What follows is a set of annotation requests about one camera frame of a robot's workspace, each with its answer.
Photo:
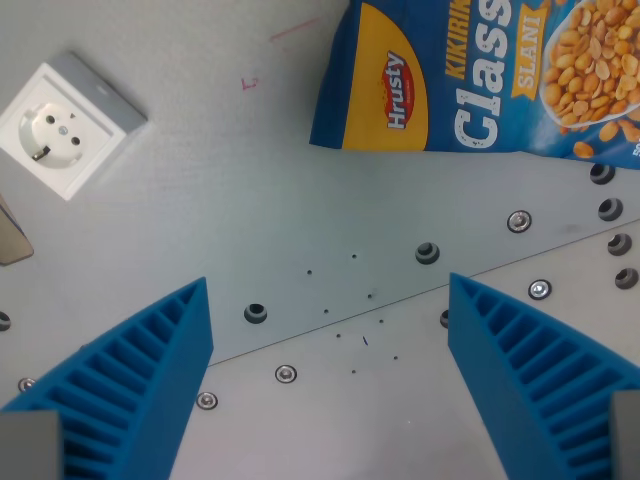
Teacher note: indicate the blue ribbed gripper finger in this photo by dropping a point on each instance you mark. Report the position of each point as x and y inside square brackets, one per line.
[145, 380]
[530, 365]

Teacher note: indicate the silver table screw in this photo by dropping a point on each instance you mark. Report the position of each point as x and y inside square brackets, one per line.
[519, 221]
[206, 400]
[539, 289]
[285, 373]
[26, 384]

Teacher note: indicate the grey rubber hole grommet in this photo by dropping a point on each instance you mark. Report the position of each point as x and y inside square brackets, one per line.
[626, 278]
[602, 173]
[4, 320]
[427, 253]
[255, 313]
[610, 209]
[619, 244]
[444, 318]

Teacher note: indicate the tan flat card object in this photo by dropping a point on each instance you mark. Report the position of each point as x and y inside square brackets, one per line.
[9, 240]

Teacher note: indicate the blue peanut snack bag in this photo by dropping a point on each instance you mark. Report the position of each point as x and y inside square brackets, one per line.
[480, 75]

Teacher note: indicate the white wall power socket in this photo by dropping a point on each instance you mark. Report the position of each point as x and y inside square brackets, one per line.
[65, 125]

